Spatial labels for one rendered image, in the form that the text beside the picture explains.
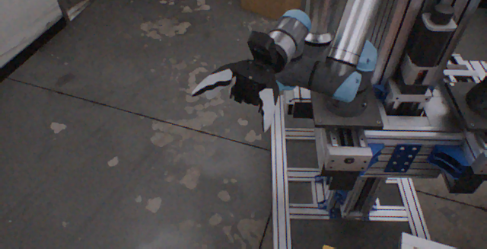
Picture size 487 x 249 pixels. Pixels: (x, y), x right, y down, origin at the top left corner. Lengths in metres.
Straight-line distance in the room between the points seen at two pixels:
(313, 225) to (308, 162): 0.42
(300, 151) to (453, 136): 1.21
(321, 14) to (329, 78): 0.27
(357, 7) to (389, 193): 1.67
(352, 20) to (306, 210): 1.49
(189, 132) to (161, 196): 0.56
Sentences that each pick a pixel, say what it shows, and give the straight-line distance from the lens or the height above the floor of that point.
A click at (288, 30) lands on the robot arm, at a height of 1.69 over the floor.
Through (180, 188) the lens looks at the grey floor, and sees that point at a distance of 2.56.
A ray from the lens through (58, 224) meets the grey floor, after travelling 2.66.
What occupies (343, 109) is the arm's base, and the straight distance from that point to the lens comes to 1.24.
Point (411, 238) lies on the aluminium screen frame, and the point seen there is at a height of 0.99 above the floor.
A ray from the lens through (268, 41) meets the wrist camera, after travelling 0.67.
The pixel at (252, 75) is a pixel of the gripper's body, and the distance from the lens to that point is 0.72.
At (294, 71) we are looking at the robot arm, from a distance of 0.90.
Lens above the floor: 2.16
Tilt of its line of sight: 47 degrees down
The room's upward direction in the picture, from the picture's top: straight up
